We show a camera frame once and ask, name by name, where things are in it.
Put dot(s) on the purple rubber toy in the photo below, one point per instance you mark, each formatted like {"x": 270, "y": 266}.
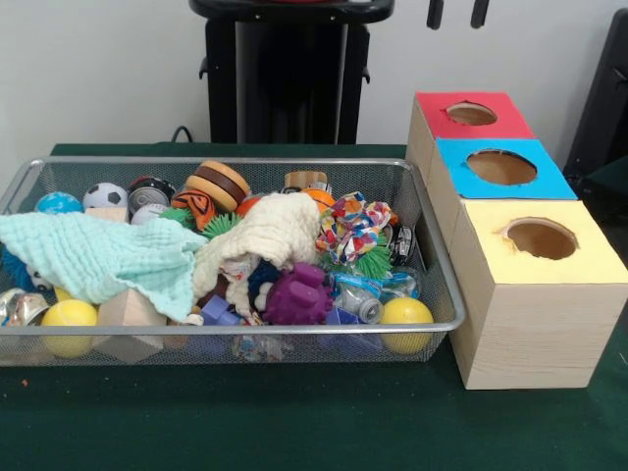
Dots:
{"x": 297, "y": 294}

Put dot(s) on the black upright panel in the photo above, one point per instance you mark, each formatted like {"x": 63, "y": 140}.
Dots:
{"x": 608, "y": 98}

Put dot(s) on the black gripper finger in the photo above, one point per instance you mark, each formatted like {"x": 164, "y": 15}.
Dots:
{"x": 435, "y": 12}
{"x": 480, "y": 12}

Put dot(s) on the black and white football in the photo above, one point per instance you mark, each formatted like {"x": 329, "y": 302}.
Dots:
{"x": 103, "y": 196}

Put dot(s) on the large green spiky ball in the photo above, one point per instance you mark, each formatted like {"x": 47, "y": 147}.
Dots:
{"x": 375, "y": 260}

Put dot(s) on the blue globe ball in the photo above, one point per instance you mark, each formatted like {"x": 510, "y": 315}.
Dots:
{"x": 58, "y": 203}

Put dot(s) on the yellow ball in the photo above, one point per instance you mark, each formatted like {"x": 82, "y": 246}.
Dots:
{"x": 404, "y": 311}
{"x": 68, "y": 314}

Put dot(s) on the toy burger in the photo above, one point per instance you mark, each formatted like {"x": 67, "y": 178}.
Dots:
{"x": 218, "y": 184}

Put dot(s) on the mint green cloth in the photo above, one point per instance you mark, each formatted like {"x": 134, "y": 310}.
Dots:
{"x": 98, "y": 255}

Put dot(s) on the cream white cloth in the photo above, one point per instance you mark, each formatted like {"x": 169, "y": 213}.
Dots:
{"x": 275, "y": 230}

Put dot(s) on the wooden box with three holes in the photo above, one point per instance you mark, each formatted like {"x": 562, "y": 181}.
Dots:
{"x": 539, "y": 333}

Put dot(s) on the crushed bottle with blue label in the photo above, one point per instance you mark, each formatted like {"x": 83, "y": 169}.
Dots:
{"x": 404, "y": 287}

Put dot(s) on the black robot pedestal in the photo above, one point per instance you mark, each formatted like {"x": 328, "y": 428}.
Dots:
{"x": 289, "y": 73}

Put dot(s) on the dark green tablecloth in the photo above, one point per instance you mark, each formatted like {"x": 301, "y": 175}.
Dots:
{"x": 294, "y": 422}

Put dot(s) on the clear bottle with blue label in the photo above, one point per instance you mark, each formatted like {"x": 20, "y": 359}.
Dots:
{"x": 360, "y": 304}

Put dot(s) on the colourful packet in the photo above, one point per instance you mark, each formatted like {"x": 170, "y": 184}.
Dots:
{"x": 348, "y": 221}

